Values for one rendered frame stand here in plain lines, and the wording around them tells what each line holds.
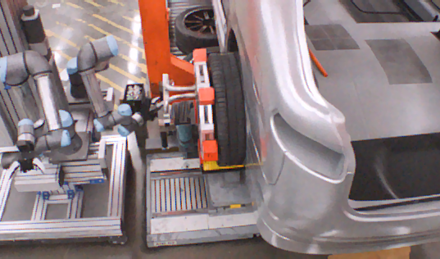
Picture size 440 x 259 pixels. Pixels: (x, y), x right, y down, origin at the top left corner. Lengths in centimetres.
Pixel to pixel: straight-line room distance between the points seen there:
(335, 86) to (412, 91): 48
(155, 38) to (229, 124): 84
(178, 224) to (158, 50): 116
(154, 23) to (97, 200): 123
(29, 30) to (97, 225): 129
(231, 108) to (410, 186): 100
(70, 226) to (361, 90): 198
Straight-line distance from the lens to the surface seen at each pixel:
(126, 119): 239
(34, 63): 206
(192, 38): 381
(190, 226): 287
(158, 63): 281
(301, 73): 141
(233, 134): 218
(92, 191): 300
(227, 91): 216
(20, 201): 314
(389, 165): 231
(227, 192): 285
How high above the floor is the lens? 248
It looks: 44 degrees down
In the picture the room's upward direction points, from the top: 1 degrees counter-clockwise
